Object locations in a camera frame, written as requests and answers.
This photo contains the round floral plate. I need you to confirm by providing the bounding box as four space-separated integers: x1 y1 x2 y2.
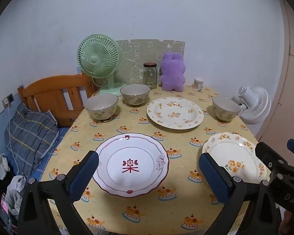
146 97 204 130

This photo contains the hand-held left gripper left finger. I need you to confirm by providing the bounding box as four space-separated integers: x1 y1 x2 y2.
17 150 100 235

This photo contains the glass jar with dark lid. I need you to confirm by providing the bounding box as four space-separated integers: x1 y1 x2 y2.
142 63 158 89

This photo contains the green desk fan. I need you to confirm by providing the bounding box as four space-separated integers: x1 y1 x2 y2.
76 35 124 97

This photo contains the wooden bed headboard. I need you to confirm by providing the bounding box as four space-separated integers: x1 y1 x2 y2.
18 73 98 128

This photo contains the yellow cake printed tablecloth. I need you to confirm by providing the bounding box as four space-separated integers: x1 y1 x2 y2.
40 86 270 235

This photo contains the white fan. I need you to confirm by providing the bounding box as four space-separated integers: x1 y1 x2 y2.
231 85 272 125

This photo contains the white plate with red trim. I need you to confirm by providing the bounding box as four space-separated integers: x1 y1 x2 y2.
92 133 170 198

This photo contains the scalloped floral plate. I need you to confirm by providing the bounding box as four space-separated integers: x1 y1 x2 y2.
201 132 267 183

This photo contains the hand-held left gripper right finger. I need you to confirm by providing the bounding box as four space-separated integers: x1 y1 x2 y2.
198 152 282 235

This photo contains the green cartoon printed mat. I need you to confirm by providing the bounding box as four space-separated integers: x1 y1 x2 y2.
114 39 186 89

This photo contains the grey plaid pillow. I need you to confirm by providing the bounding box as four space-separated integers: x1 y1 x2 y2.
4 103 60 177

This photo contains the grey garment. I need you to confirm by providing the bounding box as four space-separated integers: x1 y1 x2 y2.
5 175 27 216

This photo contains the floral ceramic bowl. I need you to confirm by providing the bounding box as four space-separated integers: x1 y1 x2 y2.
84 93 119 121
212 96 241 122
120 84 151 106

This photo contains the wall socket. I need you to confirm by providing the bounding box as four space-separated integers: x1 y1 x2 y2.
2 93 15 108

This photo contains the cotton swab container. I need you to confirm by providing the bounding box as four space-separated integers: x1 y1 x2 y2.
193 78 204 91

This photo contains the white cable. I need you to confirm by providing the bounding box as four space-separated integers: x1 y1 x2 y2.
6 103 22 177

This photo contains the purple plush toy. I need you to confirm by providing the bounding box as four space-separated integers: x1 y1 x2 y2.
158 52 187 91

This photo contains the blue bed sheet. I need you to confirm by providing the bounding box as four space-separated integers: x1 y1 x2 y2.
5 126 71 184

